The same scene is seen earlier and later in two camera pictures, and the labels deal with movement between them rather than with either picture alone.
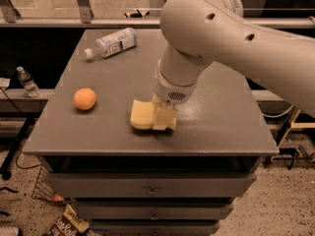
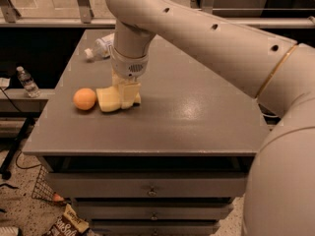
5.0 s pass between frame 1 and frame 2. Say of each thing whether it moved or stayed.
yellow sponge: moved
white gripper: moved
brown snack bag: stayed
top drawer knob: stayed
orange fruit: stayed
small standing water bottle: stayed
